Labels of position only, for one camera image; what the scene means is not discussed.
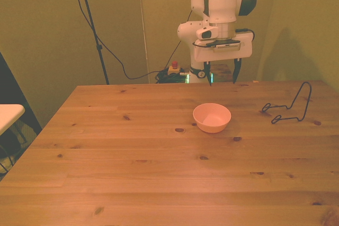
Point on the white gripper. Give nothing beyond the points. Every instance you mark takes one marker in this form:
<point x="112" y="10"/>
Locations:
<point x="225" y="54"/>

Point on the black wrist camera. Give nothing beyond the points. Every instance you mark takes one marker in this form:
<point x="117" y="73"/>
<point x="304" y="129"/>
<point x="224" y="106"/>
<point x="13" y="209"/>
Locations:
<point x="227" y="47"/>

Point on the white side table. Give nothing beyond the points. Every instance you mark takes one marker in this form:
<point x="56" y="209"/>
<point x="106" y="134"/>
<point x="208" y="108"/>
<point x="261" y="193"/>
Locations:
<point x="9" y="115"/>

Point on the black tripod stand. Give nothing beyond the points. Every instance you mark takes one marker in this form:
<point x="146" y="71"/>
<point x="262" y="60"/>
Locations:
<point x="91" y="25"/>

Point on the pink plastic bowl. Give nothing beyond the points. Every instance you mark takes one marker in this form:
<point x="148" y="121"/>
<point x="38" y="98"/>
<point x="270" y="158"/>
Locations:
<point x="212" y="120"/>

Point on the black panel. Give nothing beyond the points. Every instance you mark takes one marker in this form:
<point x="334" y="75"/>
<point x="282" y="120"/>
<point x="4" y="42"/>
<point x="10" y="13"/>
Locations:
<point x="10" y="88"/>

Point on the yellow emergency stop button box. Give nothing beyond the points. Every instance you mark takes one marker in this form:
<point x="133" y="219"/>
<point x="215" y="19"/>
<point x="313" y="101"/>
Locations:
<point x="174" y="70"/>

